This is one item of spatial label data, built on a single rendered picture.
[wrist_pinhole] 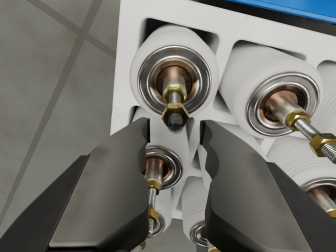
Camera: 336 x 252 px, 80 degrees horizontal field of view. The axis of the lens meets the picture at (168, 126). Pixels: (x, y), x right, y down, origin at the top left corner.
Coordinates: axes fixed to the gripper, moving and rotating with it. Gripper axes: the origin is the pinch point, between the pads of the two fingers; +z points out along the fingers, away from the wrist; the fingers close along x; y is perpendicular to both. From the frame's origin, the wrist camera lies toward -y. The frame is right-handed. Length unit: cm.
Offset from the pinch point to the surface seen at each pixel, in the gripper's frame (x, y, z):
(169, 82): -0.5, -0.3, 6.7
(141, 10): -4.0, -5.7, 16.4
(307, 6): 25.1, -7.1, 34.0
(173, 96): -0.1, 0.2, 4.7
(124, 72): -6.6, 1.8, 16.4
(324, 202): 20.6, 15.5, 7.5
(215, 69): 4.1, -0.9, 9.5
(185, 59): 1.0, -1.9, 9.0
